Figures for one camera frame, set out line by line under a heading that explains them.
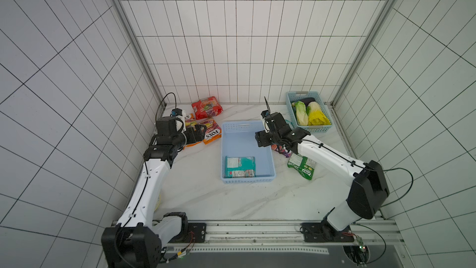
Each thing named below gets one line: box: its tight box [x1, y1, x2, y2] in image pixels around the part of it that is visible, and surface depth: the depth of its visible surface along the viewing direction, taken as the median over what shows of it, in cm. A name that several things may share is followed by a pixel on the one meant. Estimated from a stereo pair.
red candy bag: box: [191, 96, 224, 121], surface depth 113 cm
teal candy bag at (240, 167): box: [224, 155, 256, 179], surface depth 92 cm
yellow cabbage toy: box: [308, 101, 331, 126], surface depth 106 cm
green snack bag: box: [287, 152, 317, 181], surface depth 91 cm
